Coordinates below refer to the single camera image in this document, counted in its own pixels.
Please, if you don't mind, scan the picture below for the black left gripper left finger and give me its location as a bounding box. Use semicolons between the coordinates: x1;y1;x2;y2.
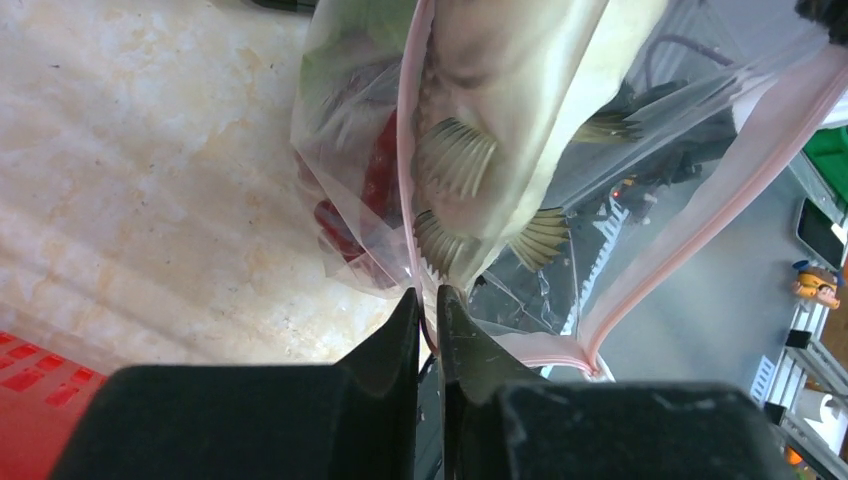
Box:
50;290;420;479

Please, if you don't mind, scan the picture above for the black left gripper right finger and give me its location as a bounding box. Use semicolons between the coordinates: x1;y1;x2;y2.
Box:
437;285;794;479

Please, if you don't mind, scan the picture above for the red grape bunch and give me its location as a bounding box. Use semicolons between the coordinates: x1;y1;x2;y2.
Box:
291;106;402;289

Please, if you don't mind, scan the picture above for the clear zip top bag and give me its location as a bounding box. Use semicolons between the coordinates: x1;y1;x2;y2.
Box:
291;1;847;375

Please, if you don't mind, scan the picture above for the toy fish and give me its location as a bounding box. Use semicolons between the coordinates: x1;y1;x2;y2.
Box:
398;0;668;288

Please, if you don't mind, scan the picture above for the green leafy vegetable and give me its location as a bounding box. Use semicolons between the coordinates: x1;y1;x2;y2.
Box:
298;0;416;101

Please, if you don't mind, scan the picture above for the red plastic basket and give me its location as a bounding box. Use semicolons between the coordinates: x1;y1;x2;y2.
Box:
1;331;106;480

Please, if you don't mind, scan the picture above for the small toy figure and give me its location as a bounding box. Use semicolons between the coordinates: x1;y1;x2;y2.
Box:
791;260;845;310

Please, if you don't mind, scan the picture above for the green crate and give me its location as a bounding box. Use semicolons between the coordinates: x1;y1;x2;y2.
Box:
802;126;847;201

